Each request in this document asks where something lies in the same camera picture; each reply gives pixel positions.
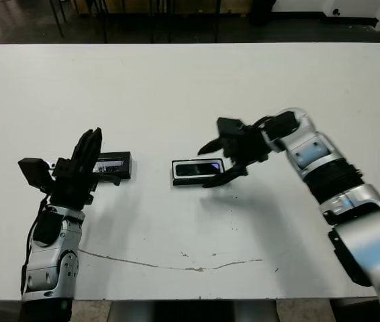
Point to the grey robot lower body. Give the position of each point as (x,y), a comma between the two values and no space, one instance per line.
(129,312)

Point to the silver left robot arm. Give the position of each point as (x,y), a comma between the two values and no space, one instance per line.
(49,261)

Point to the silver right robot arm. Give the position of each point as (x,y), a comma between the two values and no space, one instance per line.
(314,151)

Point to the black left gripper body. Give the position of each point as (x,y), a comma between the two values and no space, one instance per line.
(70,191)

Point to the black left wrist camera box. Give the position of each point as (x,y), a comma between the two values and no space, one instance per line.
(34,172)

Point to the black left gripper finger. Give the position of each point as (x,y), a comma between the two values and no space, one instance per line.
(96,142)
(83,152)

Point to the black box base white insert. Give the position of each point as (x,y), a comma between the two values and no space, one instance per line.
(186,181)

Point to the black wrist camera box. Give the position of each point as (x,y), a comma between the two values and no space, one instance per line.
(230,125)
(34,172)

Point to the wooden cabinet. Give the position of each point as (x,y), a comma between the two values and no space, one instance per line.
(233,6)

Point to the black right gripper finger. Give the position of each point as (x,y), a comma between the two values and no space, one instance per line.
(223,179)
(213,146)

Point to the black camera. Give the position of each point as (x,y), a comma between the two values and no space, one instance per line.
(193,169)

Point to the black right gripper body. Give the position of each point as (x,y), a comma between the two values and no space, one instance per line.
(247,147)

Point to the black trash bin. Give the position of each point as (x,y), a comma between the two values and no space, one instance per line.
(262,11)

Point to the glossy black box lid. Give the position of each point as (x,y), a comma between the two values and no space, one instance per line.
(119,166)

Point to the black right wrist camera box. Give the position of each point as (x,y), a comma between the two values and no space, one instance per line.
(230,125)

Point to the black metal table leg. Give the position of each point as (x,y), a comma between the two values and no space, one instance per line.
(57,18)

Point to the round black wall knob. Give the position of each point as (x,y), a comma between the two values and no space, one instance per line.
(336,11)

